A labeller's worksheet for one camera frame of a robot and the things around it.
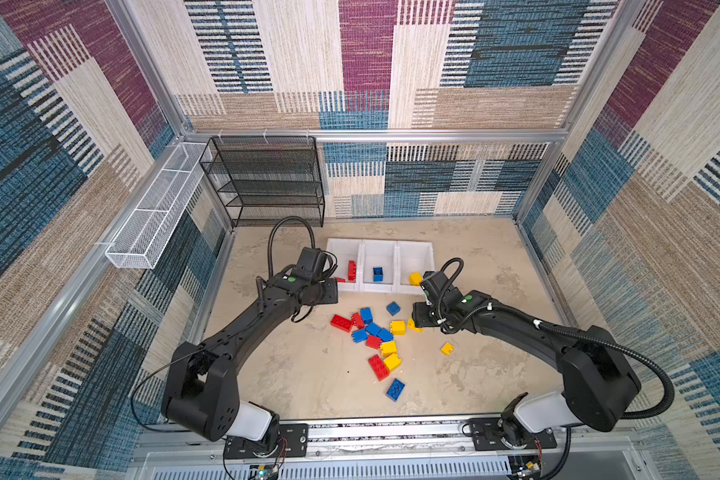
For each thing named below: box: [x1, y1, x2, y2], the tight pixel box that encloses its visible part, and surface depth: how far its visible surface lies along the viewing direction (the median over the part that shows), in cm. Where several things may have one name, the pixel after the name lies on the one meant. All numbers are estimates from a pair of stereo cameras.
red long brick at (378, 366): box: [368, 354, 390, 382], surface depth 85 cm
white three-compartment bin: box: [326, 238, 435, 295], surface depth 104 cm
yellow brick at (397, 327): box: [390, 320, 405, 336], surface depth 92 cm
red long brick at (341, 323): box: [330, 314, 353, 333], surface depth 93 cm
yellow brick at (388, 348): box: [381, 341, 397, 358], surface depth 88 cm
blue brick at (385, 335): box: [376, 327, 394, 342], surface depth 92 cm
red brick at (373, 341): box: [365, 334, 382, 349], surface depth 90 cm
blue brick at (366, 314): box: [360, 307, 373, 323], surface depth 95 cm
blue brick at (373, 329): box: [365, 322, 382, 336], surface depth 93 cm
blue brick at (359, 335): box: [351, 328, 368, 343], surface depth 92 cm
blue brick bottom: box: [386, 378, 405, 402], surface depth 83 cm
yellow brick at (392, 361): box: [384, 353, 402, 371], surface depth 85 cm
